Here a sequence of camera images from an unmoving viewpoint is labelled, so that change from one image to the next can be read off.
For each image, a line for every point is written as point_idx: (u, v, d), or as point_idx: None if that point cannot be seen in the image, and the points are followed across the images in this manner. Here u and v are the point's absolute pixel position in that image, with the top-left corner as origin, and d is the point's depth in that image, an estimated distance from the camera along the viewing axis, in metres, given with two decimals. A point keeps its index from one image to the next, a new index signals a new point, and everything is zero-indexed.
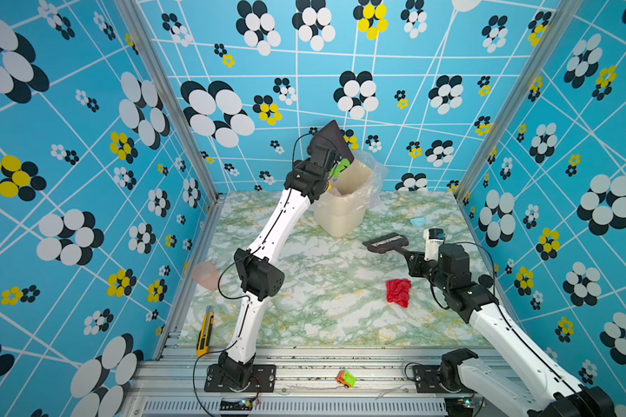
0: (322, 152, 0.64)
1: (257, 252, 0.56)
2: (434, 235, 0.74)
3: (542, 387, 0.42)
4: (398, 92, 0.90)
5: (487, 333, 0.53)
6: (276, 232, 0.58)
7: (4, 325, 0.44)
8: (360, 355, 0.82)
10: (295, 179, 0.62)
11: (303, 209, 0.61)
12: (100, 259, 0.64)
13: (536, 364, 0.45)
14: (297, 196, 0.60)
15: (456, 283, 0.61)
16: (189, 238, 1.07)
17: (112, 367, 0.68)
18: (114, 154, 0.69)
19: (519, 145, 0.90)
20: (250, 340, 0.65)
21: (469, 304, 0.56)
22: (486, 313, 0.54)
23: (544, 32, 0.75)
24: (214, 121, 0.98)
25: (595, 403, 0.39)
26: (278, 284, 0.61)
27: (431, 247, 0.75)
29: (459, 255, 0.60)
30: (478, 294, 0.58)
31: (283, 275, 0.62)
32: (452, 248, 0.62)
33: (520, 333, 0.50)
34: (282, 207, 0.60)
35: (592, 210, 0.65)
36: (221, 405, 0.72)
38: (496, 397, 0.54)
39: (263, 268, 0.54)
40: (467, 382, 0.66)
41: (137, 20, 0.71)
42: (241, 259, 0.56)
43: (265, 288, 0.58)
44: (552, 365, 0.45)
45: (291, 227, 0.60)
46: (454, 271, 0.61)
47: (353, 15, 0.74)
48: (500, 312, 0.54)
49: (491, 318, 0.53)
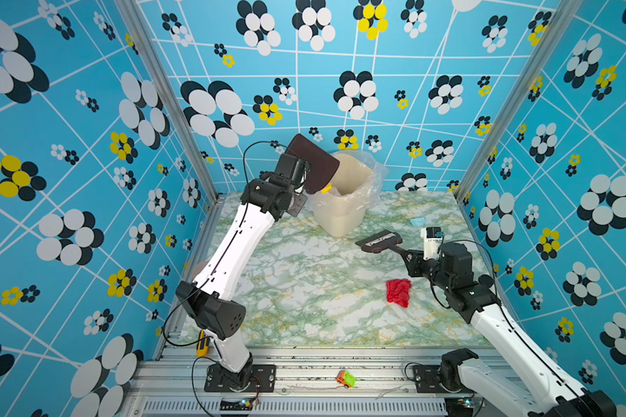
0: (289, 162, 0.55)
1: (205, 286, 0.45)
2: (431, 234, 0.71)
3: (545, 390, 0.42)
4: (398, 92, 0.90)
5: (488, 334, 0.53)
6: (229, 261, 0.46)
7: (4, 325, 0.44)
8: (360, 355, 0.82)
10: (254, 191, 0.51)
11: (263, 229, 0.51)
12: (100, 258, 0.64)
13: (539, 367, 0.44)
14: (255, 212, 0.49)
15: (457, 282, 0.60)
16: (189, 238, 1.07)
17: (112, 367, 0.68)
18: (114, 154, 0.69)
19: (519, 145, 0.90)
20: (236, 359, 0.62)
21: (472, 304, 0.55)
22: (488, 314, 0.53)
23: (544, 32, 0.75)
24: (214, 121, 0.98)
25: (597, 407, 0.39)
26: (239, 318, 0.51)
27: (429, 245, 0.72)
29: (462, 255, 0.59)
30: (481, 294, 0.57)
31: (243, 309, 0.51)
32: (455, 249, 0.61)
33: (522, 334, 0.50)
34: (237, 227, 0.49)
35: (592, 210, 0.65)
36: (221, 405, 0.72)
38: (497, 400, 0.54)
39: (210, 307, 0.43)
40: (467, 382, 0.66)
41: (137, 20, 0.71)
42: (183, 299, 0.44)
43: (220, 329, 0.45)
44: (555, 367, 0.44)
45: (249, 251, 0.49)
46: (456, 271, 0.60)
47: (353, 14, 0.74)
48: (502, 313, 0.53)
49: (494, 320, 0.52)
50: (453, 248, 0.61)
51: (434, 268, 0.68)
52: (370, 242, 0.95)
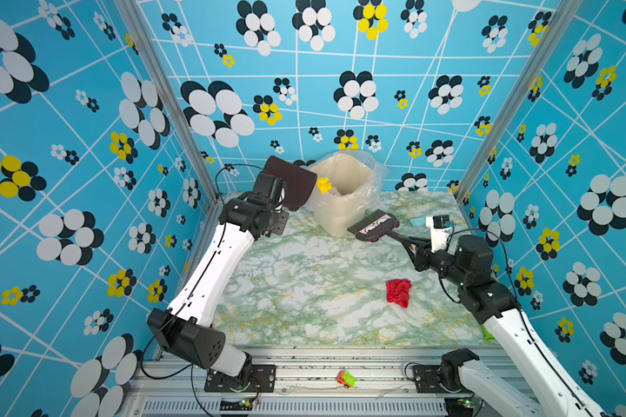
0: (266, 181, 0.55)
1: (182, 311, 0.42)
2: (441, 224, 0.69)
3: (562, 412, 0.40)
4: (398, 92, 0.90)
5: (502, 340, 0.49)
6: (206, 283, 0.44)
7: (4, 325, 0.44)
8: (360, 355, 0.82)
10: (232, 210, 0.50)
11: (243, 248, 0.49)
12: (100, 258, 0.64)
13: (557, 387, 0.42)
14: (234, 230, 0.48)
15: (474, 280, 0.54)
16: (189, 238, 1.07)
17: (112, 367, 0.68)
18: (114, 154, 0.69)
19: (519, 145, 0.90)
20: (231, 364, 0.61)
21: (489, 307, 0.51)
22: (506, 321, 0.49)
23: (544, 32, 0.75)
24: (214, 120, 0.97)
25: None
26: (218, 347, 0.47)
27: (436, 237, 0.66)
29: (482, 251, 0.52)
30: (500, 294, 0.52)
31: (223, 336, 0.48)
32: (475, 244, 0.54)
33: (542, 347, 0.46)
34: (216, 247, 0.47)
35: (592, 210, 0.65)
36: (221, 405, 0.72)
38: (497, 404, 0.54)
39: (187, 334, 0.40)
40: (468, 384, 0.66)
41: (137, 20, 0.71)
42: (158, 329, 0.41)
43: (197, 360, 0.42)
44: (574, 388, 0.41)
45: (228, 271, 0.47)
46: (474, 268, 0.54)
47: (353, 14, 0.74)
48: (522, 321, 0.49)
49: (513, 328, 0.48)
50: (472, 241, 0.55)
51: (446, 261, 0.61)
52: (366, 230, 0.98)
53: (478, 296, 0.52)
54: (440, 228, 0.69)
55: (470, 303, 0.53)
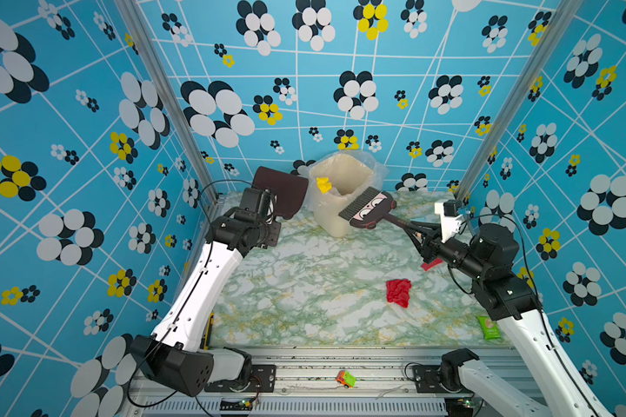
0: (253, 195, 0.54)
1: (166, 338, 0.40)
2: (453, 211, 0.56)
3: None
4: (398, 92, 0.90)
5: (518, 341, 0.46)
6: (193, 306, 0.42)
7: (4, 325, 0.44)
8: (360, 355, 0.82)
10: (220, 227, 0.50)
11: (230, 267, 0.48)
12: (101, 258, 0.64)
13: (574, 397, 0.39)
14: (223, 248, 0.47)
15: (492, 274, 0.49)
16: (189, 238, 1.07)
17: (112, 367, 0.68)
18: (114, 154, 0.69)
19: (519, 145, 0.90)
20: (229, 369, 0.61)
21: (508, 305, 0.46)
22: (525, 323, 0.45)
23: (544, 32, 0.75)
24: (214, 121, 0.98)
25: None
26: (206, 371, 0.45)
27: (448, 226, 0.59)
29: (509, 246, 0.46)
30: (519, 293, 0.47)
31: (210, 360, 0.46)
32: (499, 236, 0.48)
33: (561, 353, 0.43)
34: (202, 267, 0.46)
35: (592, 210, 0.65)
36: (221, 405, 0.72)
38: (496, 402, 0.54)
39: (173, 361, 0.38)
40: (467, 384, 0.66)
41: (137, 20, 0.71)
42: (142, 356, 0.39)
43: (183, 388, 0.40)
44: (592, 399, 0.39)
45: (214, 292, 0.45)
46: (495, 262, 0.48)
47: (353, 14, 0.74)
48: (543, 322, 0.45)
49: (531, 332, 0.44)
50: (496, 233, 0.48)
51: (460, 251, 0.55)
52: (361, 215, 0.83)
53: (496, 292, 0.48)
54: (453, 216, 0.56)
55: (486, 298, 0.48)
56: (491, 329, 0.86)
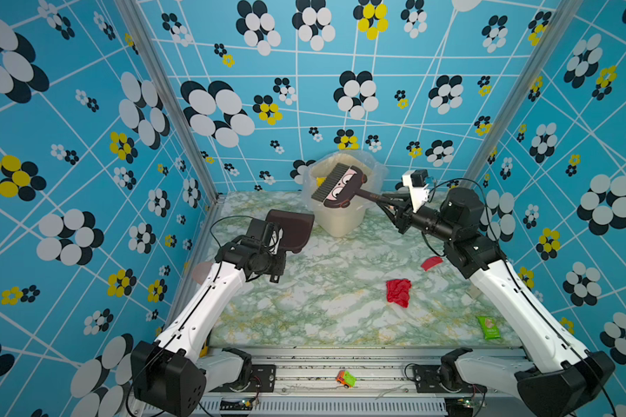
0: (259, 224, 0.61)
1: (169, 344, 0.41)
2: (420, 182, 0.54)
3: (549, 354, 0.40)
4: (398, 92, 0.90)
5: (491, 292, 0.48)
6: (197, 316, 0.45)
7: (4, 325, 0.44)
8: (360, 355, 0.82)
10: (229, 251, 0.55)
11: (236, 285, 0.52)
12: (100, 258, 0.64)
13: (543, 330, 0.42)
14: (229, 268, 0.52)
15: (461, 235, 0.52)
16: (189, 238, 1.07)
17: (112, 367, 0.68)
18: (114, 154, 0.69)
19: (519, 145, 0.90)
20: (228, 373, 0.60)
21: (476, 260, 0.50)
22: (493, 272, 0.48)
23: (544, 32, 0.75)
24: (214, 121, 0.98)
25: (599, 367, 0.38)
26: (198, 390, 0.44)
27: (416, 196, 0.60)
29: (475, 207, 0.49)
30: (485, 248, 0.51)
31: (204, 379, 0.45)
32: (466, 199, 0.50)
33: (528, 294, 0.46)
34: (209, 282, 0.50)
35: (592, 210, 0.65)
36: (221, 405, 0.72)
38: (490, 378, 0.55)
39: (173, 368, 0.38)
40: (467, 377, 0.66)
41: (137, 20, 0.71)
42: (142, 364, 0.39)
43: (175, 404, 0.40)
44: (560, 330, 0.42)
45: (218, 309, 0.48)
46: (463, 222, 0.51)
47: (353, 14, 0.74)
48: (508, 270, 0.48)
49: (499, 279, 0.47)
50: (464, 195, 0.51)
51: (431, 217, 0.57)
52: (334, 195, 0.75)
53: (464, 250, 0.51)
54: (421, 187, 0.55)
55: (456, 257, 0.51)
56: (492, 329, 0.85)
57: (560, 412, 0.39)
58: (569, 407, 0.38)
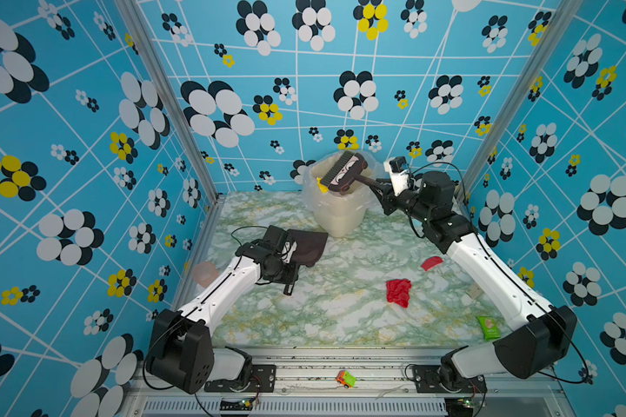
0: (276, 229, 0.67)
1: (191, 314, 0.45)
2: (397, 168, 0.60)
3: (516, 310, 0.44)
4: (398, 92, 0.90)
5: (464, 261, 0.52)
6: (219, 294, 0.49)
7: (4, 325, 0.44)
8: (360, 355, 0.82)
10: (248, 248, 0.61)
11: (252, 278, 0.57)
12: (100, 259, 0.64)
13: (511, 290, 0.46)
14: (249, 261, 0.57)
15: (436, 215, 0.57)
16: (189, 238, 1.07)
17: (112, 367, 0.68)
18: (114, 154, 0.69)
19: (519, 145, 0.90)
20: (229, 371, 0.60)
21: (449, 234, 0.54)
22: (466, 243, 0.52)
23: (544, 32, 0.75)
24: (214, 121, 0.98)
25: (562, 320, 0.42)
26: (208, 369, 0.46)
27: (397, 182, 0.66)
29: (446, 186, 0.54)
30: (459, 223, 0.56)
31: (214, 360, 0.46)
32: (437, 179, 0.55)
33: (497, 261, 0.49)
34: (230, 269, 0.55)
35: (592, 210, 0.65)
36: (221, 405, 0.72)
38: (483, 363, 0.56)
39: (192, 336, 0.41)
40: (467, 372, 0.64)
41: (137, 20, 0.71)
42: (163, 330, 0.42)
43: (186, 374, 0.42)
44: (527, 290, 0.46)
45: (236, 295, 0.52)
46: (437, 202, 0.56)
47: (353, 14, 0.74)
48: (479, 241, 0.52)
49: (470, 248, 0.51)
50: (436, 176, 0.56)
51: (410, 200, 0.63)
52: (336, 180, 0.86)
53: (440, 228, 0.55)
54: (399, 173, 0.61)
55: (433, 234, 0.56)
56: (492, 329, 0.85)
57: (530, 367, 0.42)
58: (537, 360, 0.42)
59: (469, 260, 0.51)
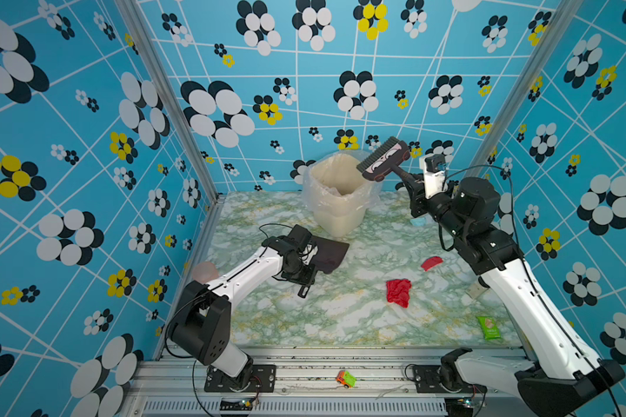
0: (301, 228, 0.71)
1: (216, 289, 0.48)
2: (432, 168, 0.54)
3: (562, 363, 0.39)
4: (398, 92, 0.90)
5: (503, 292, 0.45)
6: (243, 276, 0.52)
7: (4, 325, 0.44)
8: (360, 355, 0.82)
10: (274, 241, 0.64)
11: (274, 268, 0.59)
12: (100, 259, 0.64)
13: (558, 338, 0.40)
14: (273, 252, 0.60)
15: (474, 229, 0.47)
16: (189, 238, 1.07)
17: (112, 367, 0.68)
18: (114, 154, 0.69)
19: (519, 145, 0.90)
20: (232, 365, 0.61)
21: (491, 258, 0.45)
22: (509, 271, 0.44)
23: (544, 32, 0.75)
24: (214, 121, 0.98)
25: (610, 376, 0.37)
26: (222, 344, 0.47)
27: (430, 183, 0.58)
29: (490, 198, 0.44)
30: (502, 244, 0.47)
31: (229, 337, 0.49)
32: (480, 189, 0.46)
33: (545, 299, 0.43)
34: (256, 256, 0.58)
35: (592, 210, 0.65)
36: (221, 405, 0.72)
38: (490, 378, 0.55)
39: (214, 310, 0.44)
40: (468, 377, 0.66)
41: (137, 20, 0.71)
42: (189, 301, 0.46)
43: (204, 343, 0.44)
44: (576, 338, 0.40)
45: (257, 281, 0.55)
46: (476, 216, 0.47)
47: (353, 14, 0.74)
48: (526, 270, 0.45)
49: (515, 280, 0.44)
50: (475, 185, 0.47)
51: (442, 205, 0.54)
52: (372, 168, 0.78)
53: (479, 246, 0.47)
54: (434, 173, 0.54)
55: (469, 253, 0.47)
56: (491, 329, 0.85)
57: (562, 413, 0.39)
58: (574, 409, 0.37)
59: (512, 294, 0.44)
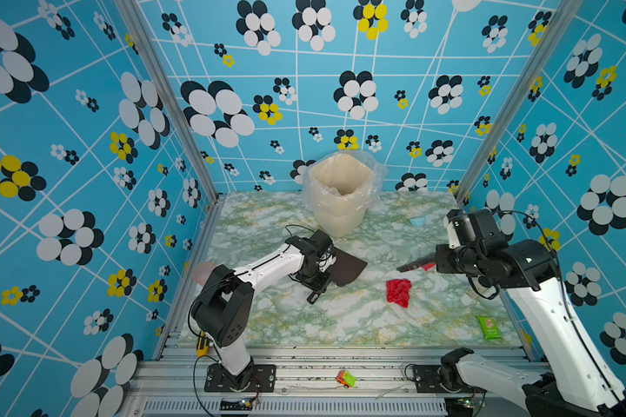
0: (322, 233, 0.73)
1: (243, 275, 0.50)
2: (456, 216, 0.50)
3: (586, 393, 0.37)
4: (398, 92, 0.90)
5: (530, 312, 0.41)
6: (266, 267, 0.54)
7: (4, 325, 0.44)
8: (360, 355, 0.82)
10: (296, 240, 0.67)
11: (294, 267, 0.61)
12: (101, 258, 0.64)
13: (587, 367, 0.37)
14: (296, 250, 0.63)
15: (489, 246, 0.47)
16: (189, 238, 1.07)
17: (112, 367, 0.68)
18: (114, 154, 0.69)
19: (519, 145, 0.90)
20: (237, 359, 0.61)
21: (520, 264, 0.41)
22: (543, 293, 0.40)
23: (544, 32, 0.75)
24: (214, 121, 0.98)
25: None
26: (239, 330, 0.49)
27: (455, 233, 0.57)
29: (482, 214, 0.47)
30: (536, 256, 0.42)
31: (245, 323, 0.50)
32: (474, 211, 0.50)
33: (577, 324, 0.39)
34: (279, 251, 0.61)
35: (592, 210, 0.65)
36: (221, 405, 0.72)
38: (496, 386, 0.54)
39: (239, 294, 0.46)
40: (469, 379, 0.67)
41: (137, 20, 0.71)
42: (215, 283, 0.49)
43: (224, 325, 0.46)
44: (602, 366, 0.38)
45: (277, 275, 0.57)
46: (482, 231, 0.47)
47: (353, 14, 0.74)
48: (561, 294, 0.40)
49: (548, 302, 0.39)
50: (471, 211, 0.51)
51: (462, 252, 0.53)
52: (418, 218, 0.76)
53: (509, 257, 0.42)
54: None
55: (500, 267, 0.42)
56: (491, 329, 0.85)
57: None
58: None
59: (542, 316, 0.40)
